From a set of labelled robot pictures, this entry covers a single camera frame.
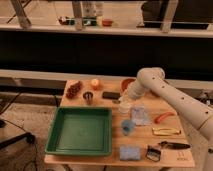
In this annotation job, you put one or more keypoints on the blue sponge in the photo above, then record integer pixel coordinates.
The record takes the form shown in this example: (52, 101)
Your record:
(129, 153)

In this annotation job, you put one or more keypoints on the small metal cup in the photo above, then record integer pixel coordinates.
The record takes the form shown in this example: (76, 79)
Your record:
(88, 97)

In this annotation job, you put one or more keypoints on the orange bowl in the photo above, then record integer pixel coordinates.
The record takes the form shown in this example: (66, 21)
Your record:
(125, 83)

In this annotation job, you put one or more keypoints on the bunch of red grapes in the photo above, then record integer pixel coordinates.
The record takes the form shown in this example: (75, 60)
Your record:
(73, 90)

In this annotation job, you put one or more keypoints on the orange carrot toy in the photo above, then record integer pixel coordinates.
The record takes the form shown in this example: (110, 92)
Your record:
(163, 116)

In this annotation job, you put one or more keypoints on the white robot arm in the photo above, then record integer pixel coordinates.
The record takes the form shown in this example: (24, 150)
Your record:
(199, 115)

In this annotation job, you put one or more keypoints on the yellow banana peel toy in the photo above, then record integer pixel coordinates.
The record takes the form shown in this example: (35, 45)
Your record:
(165, 131)

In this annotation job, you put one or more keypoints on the small blue cup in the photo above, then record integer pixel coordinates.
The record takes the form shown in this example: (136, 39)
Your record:
(127, 127)

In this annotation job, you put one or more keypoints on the small red bowl on shelf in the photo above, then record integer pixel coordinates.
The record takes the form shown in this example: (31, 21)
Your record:
(107, 22)

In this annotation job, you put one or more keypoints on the black peeler tool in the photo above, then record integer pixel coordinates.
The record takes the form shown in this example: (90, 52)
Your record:
(153, 153)

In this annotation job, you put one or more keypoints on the green plastic tray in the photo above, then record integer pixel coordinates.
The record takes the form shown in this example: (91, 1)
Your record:
(81, 131)

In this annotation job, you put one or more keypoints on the black handled knife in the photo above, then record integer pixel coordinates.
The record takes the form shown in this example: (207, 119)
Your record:
(173, 145)

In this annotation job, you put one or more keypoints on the wooden table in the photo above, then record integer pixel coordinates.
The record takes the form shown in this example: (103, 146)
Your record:
(141, 136)

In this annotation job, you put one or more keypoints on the black rectangular block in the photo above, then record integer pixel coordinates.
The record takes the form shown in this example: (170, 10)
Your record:
(111, 95)

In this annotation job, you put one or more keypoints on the orange fruit toy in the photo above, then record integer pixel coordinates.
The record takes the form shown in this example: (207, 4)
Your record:
(95, 84)

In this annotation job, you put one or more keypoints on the white paper cup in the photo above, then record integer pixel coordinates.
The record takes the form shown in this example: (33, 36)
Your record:
(124, 107)

